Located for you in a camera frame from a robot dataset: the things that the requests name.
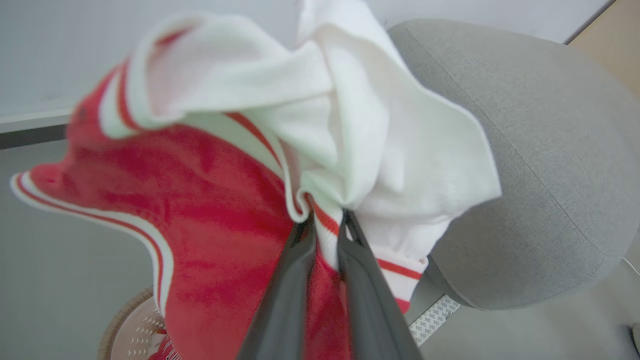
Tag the white textured strip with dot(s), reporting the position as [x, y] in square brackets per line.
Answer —
[434, 317]

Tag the grey fabric sofa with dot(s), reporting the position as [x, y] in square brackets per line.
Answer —
[540, 165]

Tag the cream perforated laundry basket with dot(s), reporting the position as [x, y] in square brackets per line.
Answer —
[125, 330]

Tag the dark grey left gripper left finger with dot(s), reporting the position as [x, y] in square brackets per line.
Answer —
[282, 305]

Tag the white and black baseboard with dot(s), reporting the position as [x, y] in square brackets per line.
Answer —
[30, 127]

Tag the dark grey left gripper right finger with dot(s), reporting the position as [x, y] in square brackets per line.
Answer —
[370, 305]

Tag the red and white jersey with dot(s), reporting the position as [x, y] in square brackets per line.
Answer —
[210, 210]

